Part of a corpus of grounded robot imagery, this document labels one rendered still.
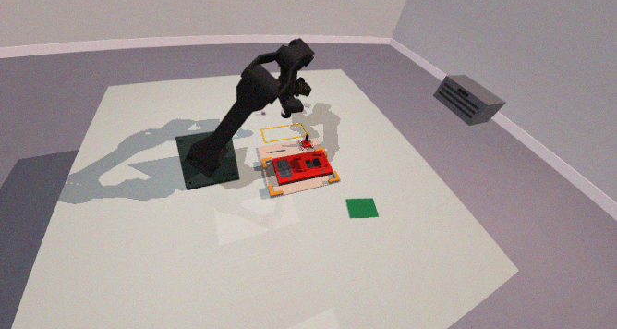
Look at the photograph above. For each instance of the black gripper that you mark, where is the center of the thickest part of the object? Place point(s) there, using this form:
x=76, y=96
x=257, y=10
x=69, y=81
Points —
x=289, y=103

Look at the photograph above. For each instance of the green square patch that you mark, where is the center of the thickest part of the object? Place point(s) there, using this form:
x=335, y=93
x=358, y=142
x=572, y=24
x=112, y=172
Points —
x=362, y=208

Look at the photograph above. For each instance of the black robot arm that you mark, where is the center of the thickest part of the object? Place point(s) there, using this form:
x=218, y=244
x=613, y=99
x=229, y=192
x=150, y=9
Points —
x=256, y=88

